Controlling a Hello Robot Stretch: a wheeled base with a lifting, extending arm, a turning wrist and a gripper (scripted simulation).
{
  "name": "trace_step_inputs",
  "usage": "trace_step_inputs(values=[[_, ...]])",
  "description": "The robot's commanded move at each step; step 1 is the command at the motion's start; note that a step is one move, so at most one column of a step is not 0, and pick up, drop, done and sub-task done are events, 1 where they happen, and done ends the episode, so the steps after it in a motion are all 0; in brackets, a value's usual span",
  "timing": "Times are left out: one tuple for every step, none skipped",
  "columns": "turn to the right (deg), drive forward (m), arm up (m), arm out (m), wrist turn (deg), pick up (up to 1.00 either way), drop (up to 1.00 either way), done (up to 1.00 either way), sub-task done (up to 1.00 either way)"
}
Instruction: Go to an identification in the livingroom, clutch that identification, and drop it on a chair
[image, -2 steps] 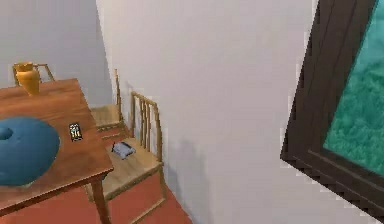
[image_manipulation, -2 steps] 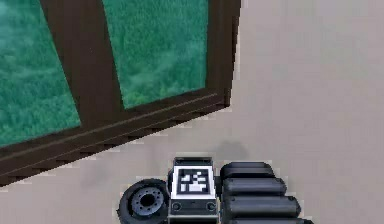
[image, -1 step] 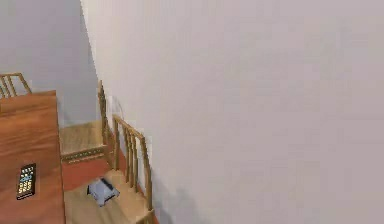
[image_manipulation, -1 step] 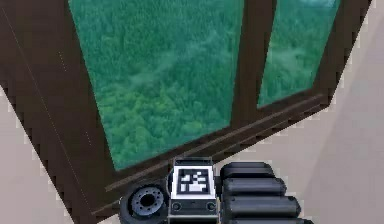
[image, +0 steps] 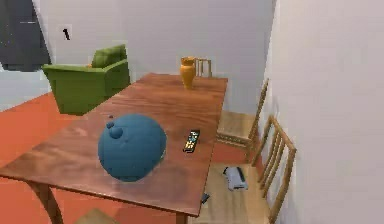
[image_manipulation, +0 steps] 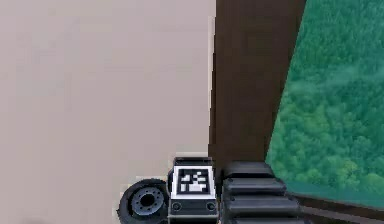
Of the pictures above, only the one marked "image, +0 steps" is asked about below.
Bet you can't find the black remote control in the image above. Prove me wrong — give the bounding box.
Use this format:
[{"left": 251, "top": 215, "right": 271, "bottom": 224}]
[{"left": 182, "top": 129, "right": 201, "bottom": 154}]

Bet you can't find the blue round ball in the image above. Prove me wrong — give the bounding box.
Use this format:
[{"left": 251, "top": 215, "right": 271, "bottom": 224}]
[{"left": 97, "top": 113, "right": 168, "bottom": 183}]

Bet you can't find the white and black card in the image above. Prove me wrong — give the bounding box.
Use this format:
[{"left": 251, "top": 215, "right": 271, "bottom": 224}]
[{"left": 222, "top": 165, "right": 249, "bottom": 192}]

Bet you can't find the green armchair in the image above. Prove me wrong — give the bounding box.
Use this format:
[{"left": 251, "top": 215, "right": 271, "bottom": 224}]
[{"left": 41, "top": 44, "right": 131, "bottom": 117}]

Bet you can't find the brown wooden table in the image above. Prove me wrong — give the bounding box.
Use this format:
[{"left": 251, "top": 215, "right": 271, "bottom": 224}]
[{"left": 0, "top": 72, "right": 229, "bottom": 224}]

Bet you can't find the light wooden slatted chair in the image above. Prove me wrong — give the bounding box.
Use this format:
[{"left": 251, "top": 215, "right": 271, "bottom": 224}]
[
  {"left": 215, "top": 78, "right": 270, "bottom": 163},
  {"left": 191, "top": 115, "right": 298, "bottom": 224},
  {"left": 194, "top": 57, "right": 213, "bottom": 79}
]

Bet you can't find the orange vase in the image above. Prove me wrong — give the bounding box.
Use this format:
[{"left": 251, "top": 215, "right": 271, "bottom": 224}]
[{"left": 180, "top": 56, "right": 196, "bottom": 90}]

